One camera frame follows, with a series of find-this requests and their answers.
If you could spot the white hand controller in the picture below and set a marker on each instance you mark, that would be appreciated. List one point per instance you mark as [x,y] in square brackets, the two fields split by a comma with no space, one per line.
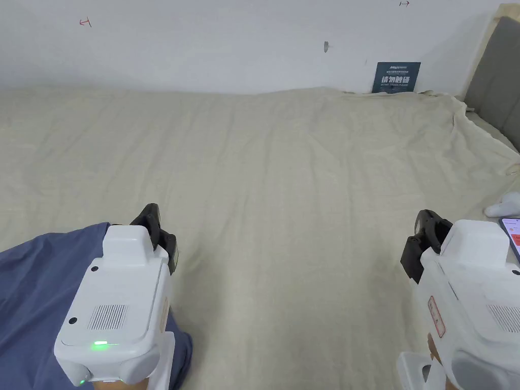
[503,205]

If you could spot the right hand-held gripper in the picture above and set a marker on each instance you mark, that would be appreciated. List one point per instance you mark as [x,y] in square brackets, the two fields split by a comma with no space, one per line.
[479,292]

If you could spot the person's right hand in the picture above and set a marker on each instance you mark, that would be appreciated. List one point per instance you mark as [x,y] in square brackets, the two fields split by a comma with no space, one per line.
[433,351]

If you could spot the bed with beige sheet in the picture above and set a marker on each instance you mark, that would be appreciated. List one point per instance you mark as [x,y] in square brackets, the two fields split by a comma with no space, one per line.
[284,183]

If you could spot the grey padded headboard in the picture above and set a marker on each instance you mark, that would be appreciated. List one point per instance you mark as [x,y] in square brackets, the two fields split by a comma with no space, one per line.
[493,77]

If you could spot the smartphone with lit screen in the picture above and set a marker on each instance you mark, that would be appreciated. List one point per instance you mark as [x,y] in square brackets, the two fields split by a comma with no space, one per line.
[512,237]

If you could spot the dark blue shirt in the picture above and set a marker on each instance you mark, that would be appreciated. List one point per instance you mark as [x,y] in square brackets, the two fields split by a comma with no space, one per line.
[36,292]

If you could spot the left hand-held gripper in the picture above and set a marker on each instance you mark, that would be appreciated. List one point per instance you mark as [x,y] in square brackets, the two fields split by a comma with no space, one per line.
[122,284]

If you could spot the dark blue sign card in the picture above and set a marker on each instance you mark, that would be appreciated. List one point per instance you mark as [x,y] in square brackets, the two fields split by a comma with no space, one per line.
[396,78]

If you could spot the person's left hand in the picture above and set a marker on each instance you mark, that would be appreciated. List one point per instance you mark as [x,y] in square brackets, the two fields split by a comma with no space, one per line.
[122,386]

